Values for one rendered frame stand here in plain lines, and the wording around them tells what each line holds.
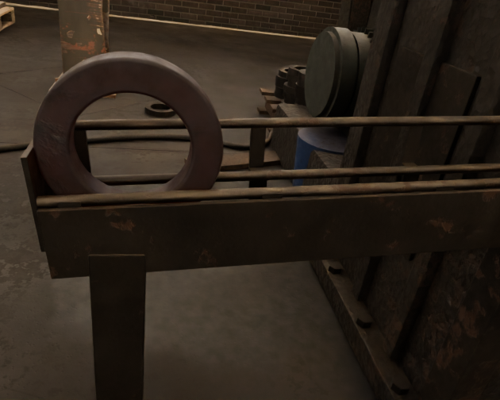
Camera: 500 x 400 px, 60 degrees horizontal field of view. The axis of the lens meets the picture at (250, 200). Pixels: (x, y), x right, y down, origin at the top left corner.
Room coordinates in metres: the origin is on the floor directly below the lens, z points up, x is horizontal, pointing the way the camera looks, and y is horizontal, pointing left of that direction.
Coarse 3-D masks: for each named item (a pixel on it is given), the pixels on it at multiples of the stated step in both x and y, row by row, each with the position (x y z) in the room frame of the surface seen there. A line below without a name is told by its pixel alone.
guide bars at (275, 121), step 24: (96, 120) 0.46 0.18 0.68; (120, 120) 0.47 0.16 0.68; (144, 120) 0.47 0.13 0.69; (168, 120) 0.48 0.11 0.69; (240, 120) 0.50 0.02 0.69; (264, 120) 0.50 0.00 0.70; (288, 120) 0.51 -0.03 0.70; (312, 120) 0.52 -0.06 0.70; (336, 120) 0.53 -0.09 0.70; (360, 120) 0.53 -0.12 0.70; (384, 120) 0.54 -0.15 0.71; (408, 120) 0.55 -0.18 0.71; (432, 120) 0.56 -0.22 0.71; (456, 120) 0.57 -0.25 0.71; (480, 120) 0.57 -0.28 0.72; (264, 144) 0.51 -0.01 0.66; (408, 144) 0.56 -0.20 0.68; (336, 168) 0.51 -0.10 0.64; (360, 168) 0.52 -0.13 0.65; (384, 168) 0.53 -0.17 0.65; (408, 168) 0.53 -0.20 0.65; (432, 168) 0.54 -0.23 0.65; (456, 168) 0.55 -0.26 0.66; (480, 168) 0.56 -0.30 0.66; (408, 192) 0.54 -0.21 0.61
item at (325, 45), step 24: (312, 48) 1.99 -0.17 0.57; (336, 48) 1.75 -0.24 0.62; (360, 48) 1.77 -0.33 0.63; (312, 72) 1.93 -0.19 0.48; (336, 72) 1.70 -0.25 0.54; (360, 72) 1.72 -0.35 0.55; (312, 96) 1.88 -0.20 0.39; (336, 96) 1.69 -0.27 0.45; (288, 144) 1.93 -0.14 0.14; (288, 168) 1.87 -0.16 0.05; (312, 168) 1.60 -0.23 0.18
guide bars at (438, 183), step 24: (144, 192) 0.39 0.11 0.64; (168, 192) 0.40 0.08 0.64; (192, 192) 0.40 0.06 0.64; (216, 192) 0.41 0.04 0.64; (240, 192) 0.41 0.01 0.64; (264, 192) 0.42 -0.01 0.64; (288, 192) 0.43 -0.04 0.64; (312, 192) 0.43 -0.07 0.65; (336, 192) 0.44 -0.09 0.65; (360, 192) 0.45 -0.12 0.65; (384, 192) 0.46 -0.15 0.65
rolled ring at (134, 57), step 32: (96, 64) 0.40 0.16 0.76; (128, 64) 0.40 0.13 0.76; (160, 64) 0.41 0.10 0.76; (64, 96) 0.39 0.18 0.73; (96, 96) 0.40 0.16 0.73; (160, 96) 0.41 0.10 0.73; (192, 96) 0.42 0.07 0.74; (64, 128) 0.39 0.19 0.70; (192, 128) 0.42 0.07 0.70; (64, 160) 0.39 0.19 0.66; (192, 160) 0.42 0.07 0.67; (64, 192) 0.39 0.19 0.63; (96, 192) 0.40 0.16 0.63; (128, 192) 0.43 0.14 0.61
